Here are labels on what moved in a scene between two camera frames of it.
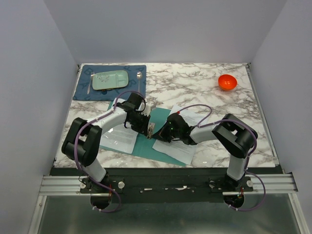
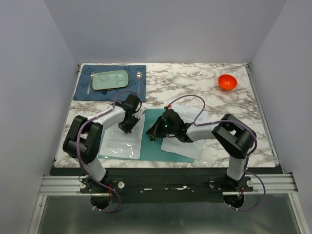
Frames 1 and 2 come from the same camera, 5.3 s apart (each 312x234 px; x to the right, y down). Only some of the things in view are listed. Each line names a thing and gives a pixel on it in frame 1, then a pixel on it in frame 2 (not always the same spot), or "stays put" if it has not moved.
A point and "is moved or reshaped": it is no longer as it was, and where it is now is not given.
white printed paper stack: [178, 150] is moved or reshaped
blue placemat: [84, 91] stays put
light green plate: [110, 80] stays put
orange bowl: [227, 82] stays put
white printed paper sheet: [119, 137] is moved or reshaped
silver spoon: [139, 77] stays put
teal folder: [111, 105] -> [150, 150]
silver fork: [92, 74] stays put
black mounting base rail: [127, 185] stays put
